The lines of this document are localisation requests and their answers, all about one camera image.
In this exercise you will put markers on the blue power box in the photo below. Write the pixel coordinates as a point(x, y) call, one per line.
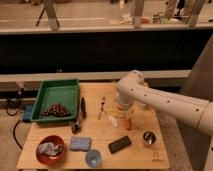
point(27, 113)

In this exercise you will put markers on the green plastic tray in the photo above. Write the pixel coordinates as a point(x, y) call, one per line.
point(56, 92)

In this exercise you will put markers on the blue glass cup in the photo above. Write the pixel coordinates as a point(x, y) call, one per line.
point(93, 158)

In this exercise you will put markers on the orange carrot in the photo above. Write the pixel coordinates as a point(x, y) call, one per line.
point(128, 124)

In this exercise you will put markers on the fork with red handle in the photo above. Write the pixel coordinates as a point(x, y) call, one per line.
point(103, 100)

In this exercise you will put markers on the brown grape bunch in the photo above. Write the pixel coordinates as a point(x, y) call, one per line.
point(57, 110)

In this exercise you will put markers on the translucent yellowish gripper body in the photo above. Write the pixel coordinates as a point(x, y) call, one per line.
point(124, 113)

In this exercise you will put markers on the red bowl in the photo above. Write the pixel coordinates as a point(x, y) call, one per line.
point(48, 160)

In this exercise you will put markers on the grey crumpled cloth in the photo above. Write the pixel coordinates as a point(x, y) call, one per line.
point(50, 149)

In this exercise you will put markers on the black rectangular block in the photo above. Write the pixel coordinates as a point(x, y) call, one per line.
point(119, 144)

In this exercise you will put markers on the white cup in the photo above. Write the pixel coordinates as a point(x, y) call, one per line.
point(142, 105)

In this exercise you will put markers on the blue sponge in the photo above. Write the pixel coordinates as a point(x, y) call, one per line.
point(80, 143)

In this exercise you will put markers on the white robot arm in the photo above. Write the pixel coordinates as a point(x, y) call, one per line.
point(195, 112)

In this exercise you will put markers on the dark marker pen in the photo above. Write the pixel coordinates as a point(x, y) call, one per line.
point(83, 107)

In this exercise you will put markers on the white plastic knife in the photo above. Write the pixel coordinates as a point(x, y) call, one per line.
point(113, 121)

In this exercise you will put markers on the shiny metal cup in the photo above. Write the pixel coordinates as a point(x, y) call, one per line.
point(148, 138)

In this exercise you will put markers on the small dark clip tool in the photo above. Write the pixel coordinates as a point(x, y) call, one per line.
point(75, 124)

